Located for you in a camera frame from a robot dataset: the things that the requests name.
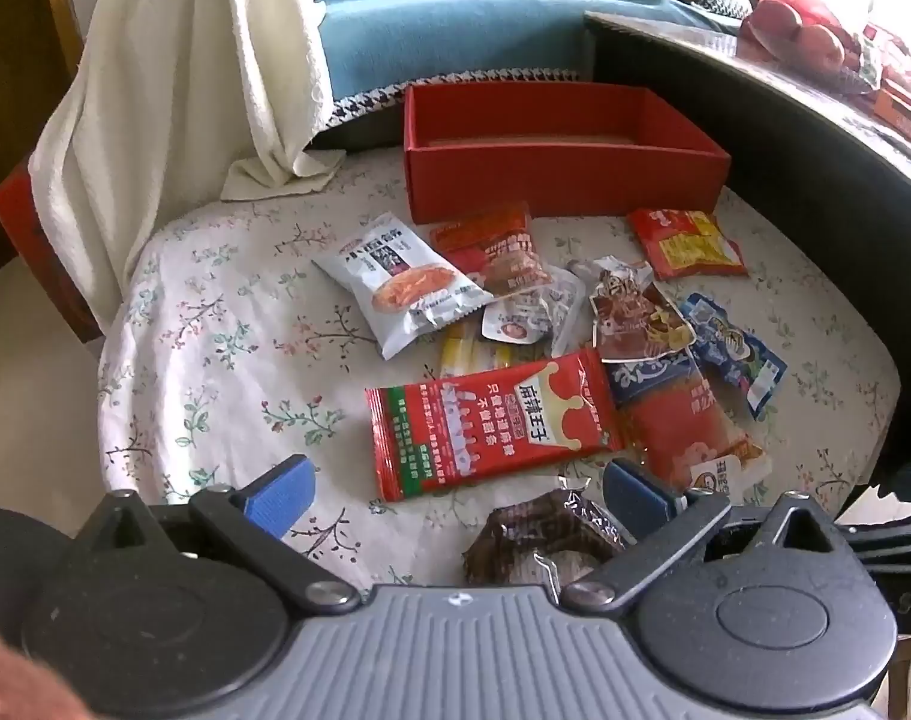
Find blue snack packet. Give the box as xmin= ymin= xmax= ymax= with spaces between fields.
xmin=682 ymin=292 xmax=790 ymax=422

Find small clear snack packet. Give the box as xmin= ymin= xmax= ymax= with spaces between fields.
xmin=481 ymin=268 xmax=585 ymax=346

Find dark coffee table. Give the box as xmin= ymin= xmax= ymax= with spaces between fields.
xmin=583 ymin=10 xmax=911 ymax=482

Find brown figure snack packet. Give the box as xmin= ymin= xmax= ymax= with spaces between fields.
xmin=588 ymin=256 xmax=700 ymax=365

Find red-orange clear snack packet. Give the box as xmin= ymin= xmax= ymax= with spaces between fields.
xmin=429 ymin=201 xmax=555 ymax=299

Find red plastic bag of fruit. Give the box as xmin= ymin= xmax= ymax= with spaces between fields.
xmin=738 ymin=0 xmax=880 ymax=95

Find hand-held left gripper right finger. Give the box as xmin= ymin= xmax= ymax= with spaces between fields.
xmin=562 ymin=457 xmax=846 ymax=614

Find red sausage packet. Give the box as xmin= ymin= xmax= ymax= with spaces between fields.
xmin=603 ymin=355 xmax=772 ymax=505

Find dark brown cake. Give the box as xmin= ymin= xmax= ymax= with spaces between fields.
xmin=461 ymin=486 xmax=630 ymax=587

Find large red snack packet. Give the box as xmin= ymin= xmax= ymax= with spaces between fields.
xmin=363 ymin=349 xmax=626 ymax=503

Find yellow snack sticks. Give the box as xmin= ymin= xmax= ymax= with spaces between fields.
xmin=438 ymin=321 xmax=495 ymax=380

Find red cardboard box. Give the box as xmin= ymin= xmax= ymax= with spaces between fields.
xmin=402 ymin=82 xmax=732 ymax=227

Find orange box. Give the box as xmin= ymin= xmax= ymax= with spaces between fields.
xmin=870 ymin=73 xmax=911 ymax=152

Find floral cloth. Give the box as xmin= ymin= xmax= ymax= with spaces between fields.
xmin=95 ymin=144 xmax=903 ymax=587

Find white snack packet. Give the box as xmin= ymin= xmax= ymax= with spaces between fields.
xmin=311 ymin=212 xmax=495 ymax=361

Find red and yellow snack packet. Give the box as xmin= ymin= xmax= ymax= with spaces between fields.
xmin=624 ymin=208 xmax=749 ymax=283

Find white towel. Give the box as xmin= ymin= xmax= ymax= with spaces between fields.
xmin=26 ymin=0 xmax=338 ymax=332

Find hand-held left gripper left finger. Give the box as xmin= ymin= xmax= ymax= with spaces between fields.
xmin=73 ymin=454 xmax=362 ymax=614

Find blue sofa cover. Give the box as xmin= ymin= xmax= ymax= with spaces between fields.
xmin=309 ymin=0 xmax=742 ymax=134

